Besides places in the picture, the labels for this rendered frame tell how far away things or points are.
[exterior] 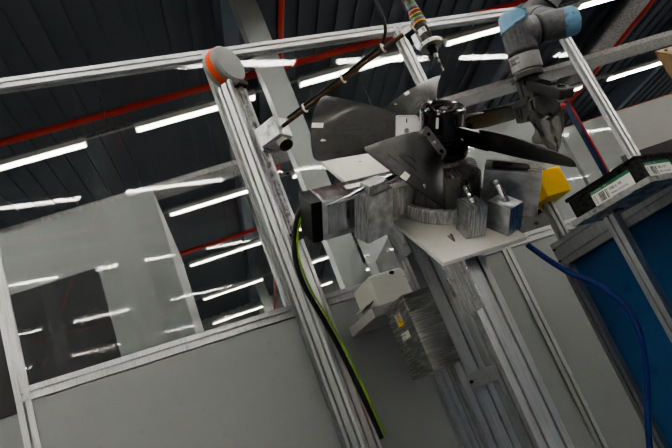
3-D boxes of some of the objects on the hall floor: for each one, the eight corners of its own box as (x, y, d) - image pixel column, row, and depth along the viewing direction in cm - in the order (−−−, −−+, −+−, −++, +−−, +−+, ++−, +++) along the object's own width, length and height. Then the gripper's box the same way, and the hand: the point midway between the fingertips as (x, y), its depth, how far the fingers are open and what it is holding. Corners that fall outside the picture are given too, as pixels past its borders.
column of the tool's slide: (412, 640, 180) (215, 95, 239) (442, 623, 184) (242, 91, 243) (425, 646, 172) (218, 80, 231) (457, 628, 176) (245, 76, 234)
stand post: (547, 603, 167) (376, 203, 204) (574, 587, 170) (401, 196, 208) (557, 605, 163) (380, 197, 201) (584, 589, 166) (406, 190, 204)
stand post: (603, 614, 147) (437, 246, 177) (632, 595, 151) (464, 237, 180) (616, 616, 143) (444, 239, 173) (646, 597, 147) (472, 231, 176)
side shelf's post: (519, 588, 187) (404, 314, 214) (530, 582, 188) (415, 310, 216) (526, 589, 183) (409, 310, 211) (537, 583, 185) (419, 307, 212)
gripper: (529, 75, 168) (552, 155, 167) (501, 81, 165) (524, 162, 164) (552, 64, 160) (576, 148, 159) (522, 69, 157) (547, 155, 156)
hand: (556, 148), depth 159 cm, fingers closed
